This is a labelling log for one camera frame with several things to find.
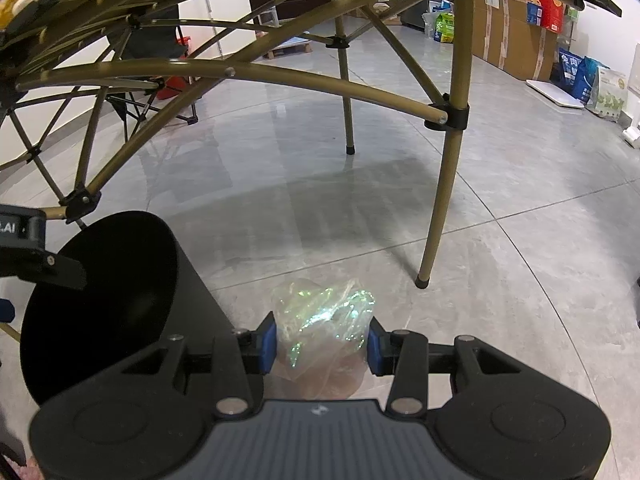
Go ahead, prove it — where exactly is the black trash bin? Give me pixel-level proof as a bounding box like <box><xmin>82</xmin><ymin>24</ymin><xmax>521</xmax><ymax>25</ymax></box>
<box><xmin>19</xmin><ymin>211</ymin><xmax>265</xmax><ymax>406</ymax></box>

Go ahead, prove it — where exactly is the red bucket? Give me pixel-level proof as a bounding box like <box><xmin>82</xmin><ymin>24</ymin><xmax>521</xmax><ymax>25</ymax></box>
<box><xmin>156</xmin><ymin>36</ymin><xmax>196</xmax><ymax>102</ymax></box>

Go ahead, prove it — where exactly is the white flat board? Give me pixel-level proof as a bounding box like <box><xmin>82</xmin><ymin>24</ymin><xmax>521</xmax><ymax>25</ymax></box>
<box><xmin>525</xmin><ymin>79</ymin><xmax>586</xmax><ymax>109</ymax></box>

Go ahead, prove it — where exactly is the black folding chair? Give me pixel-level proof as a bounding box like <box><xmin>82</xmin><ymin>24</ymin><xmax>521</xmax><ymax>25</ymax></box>
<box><xmin>102</xmin><ymin>19</ymin><xmax>201</xmax><ymax>141</ymax></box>

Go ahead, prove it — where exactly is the red gift box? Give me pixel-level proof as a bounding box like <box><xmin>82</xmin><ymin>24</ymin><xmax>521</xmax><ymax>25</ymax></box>
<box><xmin>509</xmin><ymin>0</ymin><xmax>565</xmax><ymax>32</ymax></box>

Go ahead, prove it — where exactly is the wooden pallet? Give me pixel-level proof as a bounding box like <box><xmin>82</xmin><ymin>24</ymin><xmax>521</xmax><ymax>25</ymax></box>
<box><xmin>262</xmin><ymin>35</ymin><xmax>315</xmax><ymax>60</ymax></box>

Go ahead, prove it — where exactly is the blue pet food bag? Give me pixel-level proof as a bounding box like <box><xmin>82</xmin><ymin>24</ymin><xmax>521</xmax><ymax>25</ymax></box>
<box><xmin>575</xmin><ymin>57</ymin><xmax>611</xmax><ymax>106</ymax></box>

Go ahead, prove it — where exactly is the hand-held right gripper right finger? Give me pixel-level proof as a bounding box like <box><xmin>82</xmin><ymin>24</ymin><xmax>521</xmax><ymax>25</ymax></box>
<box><xmin>366</xmin><ymin>317</ymin><xmax>523</xmax><ymax>418</ymax></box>

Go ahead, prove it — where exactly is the dark blue bag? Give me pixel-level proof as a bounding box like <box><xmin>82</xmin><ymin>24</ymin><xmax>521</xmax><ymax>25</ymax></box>
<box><xmin>550</xmin><ymin>49</ymin><xmax>585</xmax><ymax>92</ymax></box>

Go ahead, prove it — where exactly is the khaki folding table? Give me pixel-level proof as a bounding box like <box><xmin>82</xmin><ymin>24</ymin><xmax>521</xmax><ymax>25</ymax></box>
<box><xmin>0</xmin><ymin>0</ymin><xmax>623</xmax><ymax>289</ymax></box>

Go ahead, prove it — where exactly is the clear plastic bag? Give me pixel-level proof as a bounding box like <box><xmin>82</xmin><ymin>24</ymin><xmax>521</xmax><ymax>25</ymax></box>
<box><xmin>270</xmin><ymin>280</ymin><xmax>376</xmax><ymax>401</ymax></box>

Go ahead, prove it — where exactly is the person's pink fuzzy clothing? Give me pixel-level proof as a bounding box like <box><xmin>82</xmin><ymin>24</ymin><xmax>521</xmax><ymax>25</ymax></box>
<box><xmin>0</xmin><ymin>452</ymin><xmax>40</xmax><ymax>480</ymax></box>

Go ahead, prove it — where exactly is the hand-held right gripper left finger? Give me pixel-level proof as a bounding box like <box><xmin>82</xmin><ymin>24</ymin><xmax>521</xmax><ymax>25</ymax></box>
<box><xmin>120</xmin><ymin>311</ymin><xmax>277</xmax><ymax>418</ymax></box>

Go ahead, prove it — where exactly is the large cardboard box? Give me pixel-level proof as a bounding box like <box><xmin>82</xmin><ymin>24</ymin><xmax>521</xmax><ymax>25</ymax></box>
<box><xmin>472</xmin><ymin>0</ymin><xmax>561</xmax><ymax>82</ymax></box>

